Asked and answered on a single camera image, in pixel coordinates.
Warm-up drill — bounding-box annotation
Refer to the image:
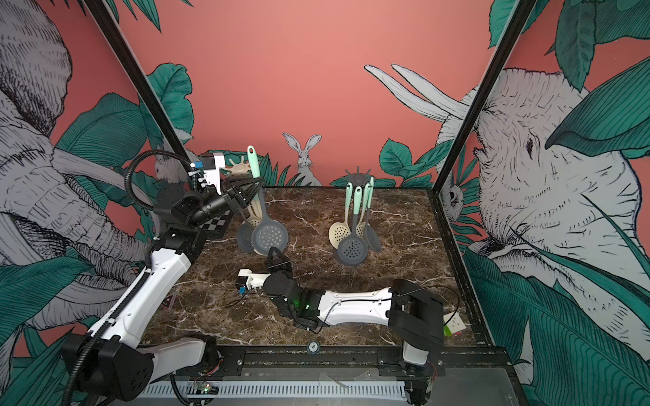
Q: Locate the beige skimmer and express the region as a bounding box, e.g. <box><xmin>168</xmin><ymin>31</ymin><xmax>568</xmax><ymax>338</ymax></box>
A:
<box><xmin>328</xmin><ymin>182</ymin><xmax>353</xmax><ymax>250</ymax></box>
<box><xmin>355</xmin><ymin>183</ymin><xmax>370</xmax><ymax>239</ymax></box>
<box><xmin>252</xmin><ymin>192</ymin><xmax>262</xmax><ymax>218</ymax></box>
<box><xmin>247</xmin><ymin>206</ymin><xmax>262</xmax><ymax>228</ymax></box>

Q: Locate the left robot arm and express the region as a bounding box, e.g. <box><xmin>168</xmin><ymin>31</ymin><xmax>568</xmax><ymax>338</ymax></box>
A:
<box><xmin>61</xmin><ymin>177</ymin><xmax>264</xmax><ymax>405</ymax></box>

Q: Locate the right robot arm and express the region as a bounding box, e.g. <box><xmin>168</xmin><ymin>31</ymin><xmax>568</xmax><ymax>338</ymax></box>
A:
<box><xmin>262</xmin><ymin>247</ymin><xmax>445</xmax><ymax>366</ymax></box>

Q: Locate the beige utensil rack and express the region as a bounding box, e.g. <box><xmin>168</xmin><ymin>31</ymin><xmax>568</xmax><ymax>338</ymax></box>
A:
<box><xmin>225</xmin><ymin>157</ymin><xmax>251</xmax><ymax>175</ymax></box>

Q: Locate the dark grey utensil rack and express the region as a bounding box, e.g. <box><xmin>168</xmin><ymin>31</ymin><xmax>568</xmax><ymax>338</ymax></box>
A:
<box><xmin>335</xmin><ymin>171</ymin><xmax>372</xmax><ymax>263</ymax></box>

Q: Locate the checkerboard calibration board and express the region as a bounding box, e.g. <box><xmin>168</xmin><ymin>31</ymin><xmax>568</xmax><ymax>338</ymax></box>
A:
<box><xmin>201</xmin><ymin>211</ymin><xmax>233</xmax><ymax>240</ymax></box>

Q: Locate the white perforated vent strip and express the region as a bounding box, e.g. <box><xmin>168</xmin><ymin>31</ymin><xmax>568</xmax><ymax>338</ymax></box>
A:
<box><xmin>136</xmin><ymin>380</ymin><xmax>407</xmax><ymax>399</ymax></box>

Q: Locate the green white cube object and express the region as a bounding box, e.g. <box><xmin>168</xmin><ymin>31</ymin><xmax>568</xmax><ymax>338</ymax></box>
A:
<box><xmin>443</xmin><ymin>312</ymin><xmax>467</xmax><ymax>337</ymax></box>

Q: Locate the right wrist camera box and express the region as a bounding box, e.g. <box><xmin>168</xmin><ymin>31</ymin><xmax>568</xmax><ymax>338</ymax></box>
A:
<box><xmin>235</xmin><ymin>269</ymin><xmax>270</xmax><ymax>294</ymax></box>

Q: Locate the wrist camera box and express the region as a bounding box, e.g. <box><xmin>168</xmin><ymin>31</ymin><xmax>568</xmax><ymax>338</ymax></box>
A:
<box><xmin>235</xmin><ymin>269</ymin><xmax>270</xmax><ymax>294</ymax></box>
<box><xmin>191</xmin><ymin>152</ymin><xmax>226</xmax><ymax>195</ymax></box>

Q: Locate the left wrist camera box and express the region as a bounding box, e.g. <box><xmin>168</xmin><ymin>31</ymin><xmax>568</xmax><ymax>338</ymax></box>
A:
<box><xmin>191</xmin><ymin>152</ymin><xmax>226</xmax><ymax>195</ymax></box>

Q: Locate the small round rail knob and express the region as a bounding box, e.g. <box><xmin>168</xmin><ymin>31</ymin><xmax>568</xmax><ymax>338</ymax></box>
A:
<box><xmin>307</xmin><ymin>342</ymin><xmax>320</xmax><ymax>354</ymax></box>

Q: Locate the black front rail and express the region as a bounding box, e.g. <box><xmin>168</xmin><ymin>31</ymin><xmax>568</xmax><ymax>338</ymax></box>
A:
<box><xmin>178</xmin><ymin>344</ymin><xmax>512</xmax><ymax>379</ymax></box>

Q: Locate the left black frame post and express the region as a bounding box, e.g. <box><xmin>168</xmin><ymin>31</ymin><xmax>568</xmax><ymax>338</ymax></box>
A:
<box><xmin>84</xmin><ymin>1</ymin><xmax>190</xmax><ymax>160</ymax></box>

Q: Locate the black frame post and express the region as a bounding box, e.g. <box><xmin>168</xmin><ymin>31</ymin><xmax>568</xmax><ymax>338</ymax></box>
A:
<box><xmin>433</xmin><ymin>0</ymin><xmax>536</xmax><ymax>195</ymax></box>
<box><xmin>84</xmin><ymin>1</ymin><xmax>190</xmax><ymax>160</ymax></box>

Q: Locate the right black frame post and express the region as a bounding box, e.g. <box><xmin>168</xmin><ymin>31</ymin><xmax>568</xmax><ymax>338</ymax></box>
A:
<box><xmin>433</xmin><ymin>0</ymin><xmax>536</xmax><ymax>195</ymax></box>

